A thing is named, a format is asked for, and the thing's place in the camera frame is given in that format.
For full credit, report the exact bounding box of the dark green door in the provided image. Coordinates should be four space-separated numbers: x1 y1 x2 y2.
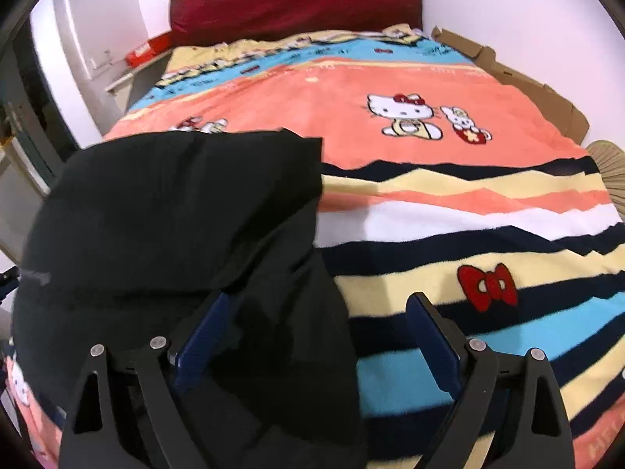
1 22 79 196

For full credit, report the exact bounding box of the brown cardboard sheet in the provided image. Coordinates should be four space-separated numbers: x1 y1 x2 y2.
431 27 589 145

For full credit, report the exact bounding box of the black hooded jacket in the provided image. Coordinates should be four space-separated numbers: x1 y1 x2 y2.
12 129 366 468

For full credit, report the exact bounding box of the Hello Kitty striped blanket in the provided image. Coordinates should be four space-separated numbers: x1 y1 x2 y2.
1 24 624 468

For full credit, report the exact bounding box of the red box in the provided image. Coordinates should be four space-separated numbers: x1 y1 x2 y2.
125 32 173 69

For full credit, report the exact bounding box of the dark red headboard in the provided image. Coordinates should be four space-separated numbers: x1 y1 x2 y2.
170 0 423 47

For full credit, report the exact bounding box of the woven straw fan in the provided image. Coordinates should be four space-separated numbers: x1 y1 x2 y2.
587 140 625 220

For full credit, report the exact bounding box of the white bedside shelf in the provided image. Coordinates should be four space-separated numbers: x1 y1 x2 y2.
105 50 173 115

